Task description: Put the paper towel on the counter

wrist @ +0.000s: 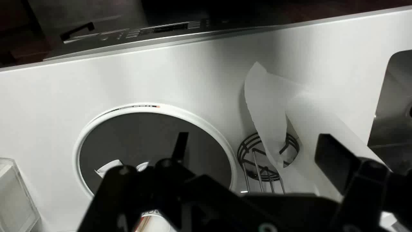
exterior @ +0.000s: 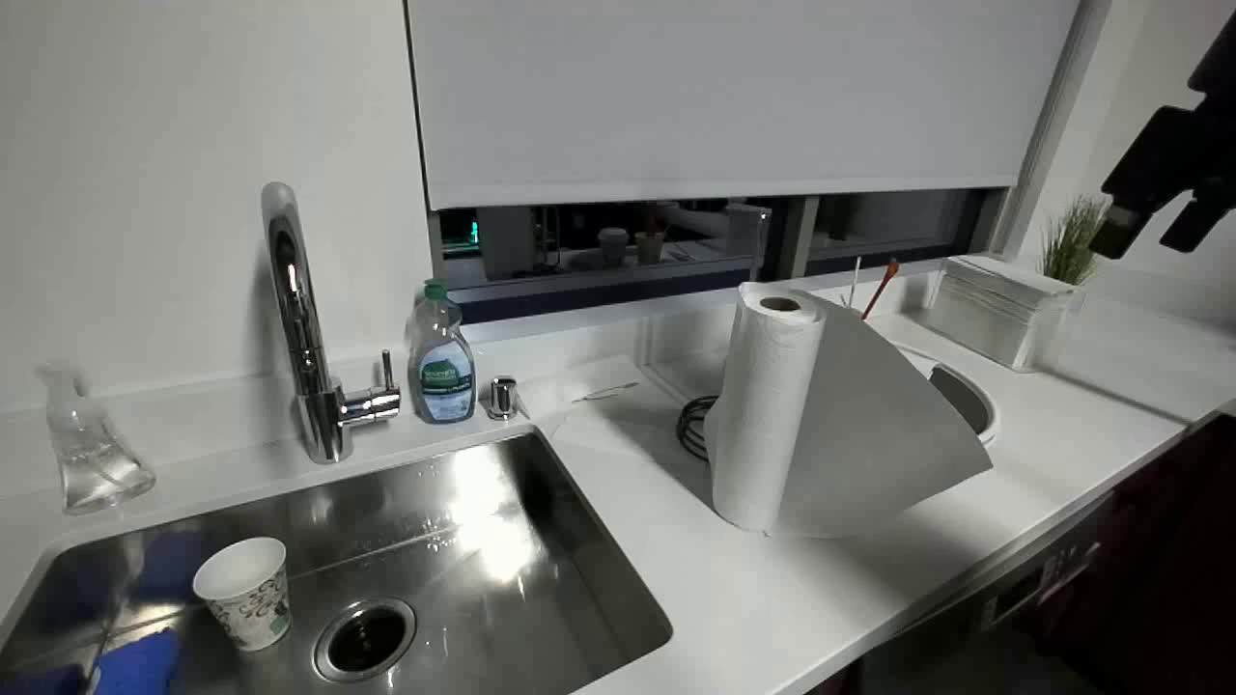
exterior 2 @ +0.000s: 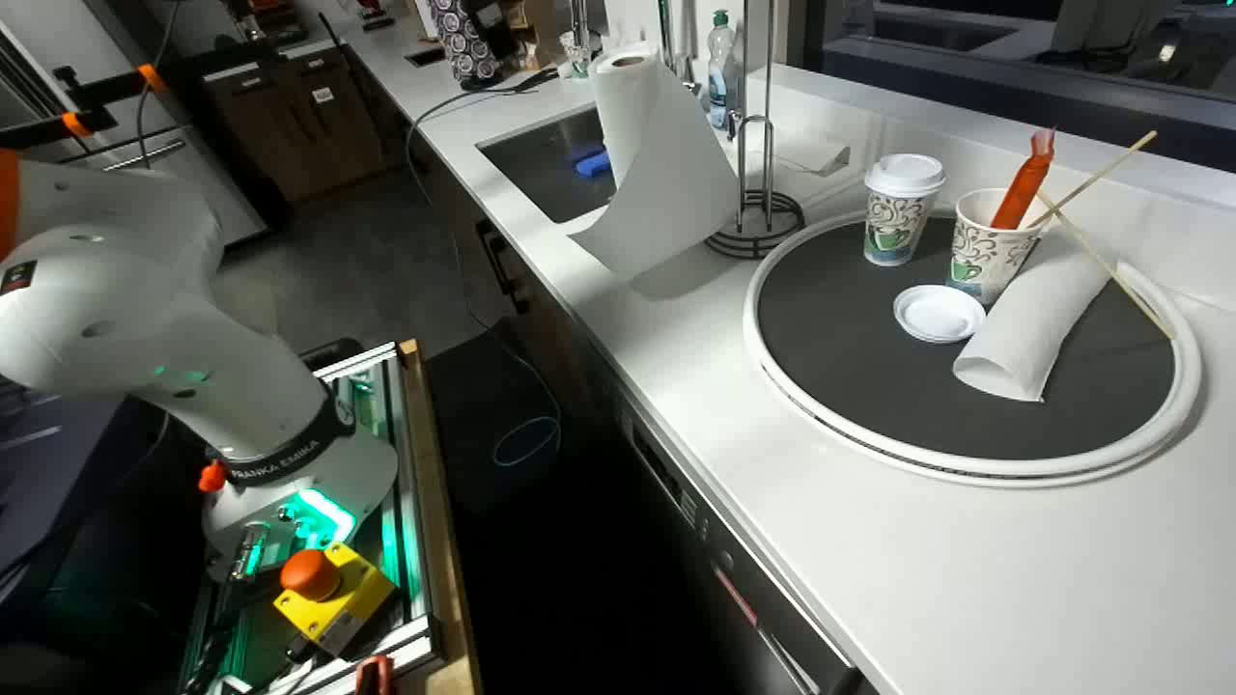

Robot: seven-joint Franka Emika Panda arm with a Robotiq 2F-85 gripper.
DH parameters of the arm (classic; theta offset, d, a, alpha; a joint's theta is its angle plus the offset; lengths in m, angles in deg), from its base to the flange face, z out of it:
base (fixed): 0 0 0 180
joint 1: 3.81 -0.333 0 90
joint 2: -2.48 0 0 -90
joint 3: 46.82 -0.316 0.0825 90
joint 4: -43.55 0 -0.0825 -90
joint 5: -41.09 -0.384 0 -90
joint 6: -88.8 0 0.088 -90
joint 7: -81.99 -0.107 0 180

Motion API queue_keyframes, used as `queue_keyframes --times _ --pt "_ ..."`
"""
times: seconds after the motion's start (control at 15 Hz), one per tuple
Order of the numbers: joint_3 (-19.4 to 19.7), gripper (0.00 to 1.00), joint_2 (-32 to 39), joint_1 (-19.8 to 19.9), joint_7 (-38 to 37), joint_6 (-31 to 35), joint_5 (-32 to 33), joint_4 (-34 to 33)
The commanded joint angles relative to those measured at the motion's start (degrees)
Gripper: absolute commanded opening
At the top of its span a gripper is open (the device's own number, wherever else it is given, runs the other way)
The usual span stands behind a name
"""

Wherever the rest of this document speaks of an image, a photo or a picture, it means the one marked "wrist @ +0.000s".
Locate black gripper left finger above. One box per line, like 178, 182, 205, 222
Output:
75, 132, 203, 232

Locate dark inset counter sink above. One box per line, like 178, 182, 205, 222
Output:
366, 49, 412, 174

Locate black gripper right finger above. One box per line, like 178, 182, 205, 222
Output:
314, 133, 412, 232

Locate silver wire towel stand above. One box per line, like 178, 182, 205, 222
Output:
235, 132, 301, 195

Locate round black tray white rim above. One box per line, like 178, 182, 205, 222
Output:
73, 102, 239, 204

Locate translucent white box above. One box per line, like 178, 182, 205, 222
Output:
0, 157, 41, 232

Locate white paper towel sheet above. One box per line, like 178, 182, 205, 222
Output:
243, 61, 387, 204

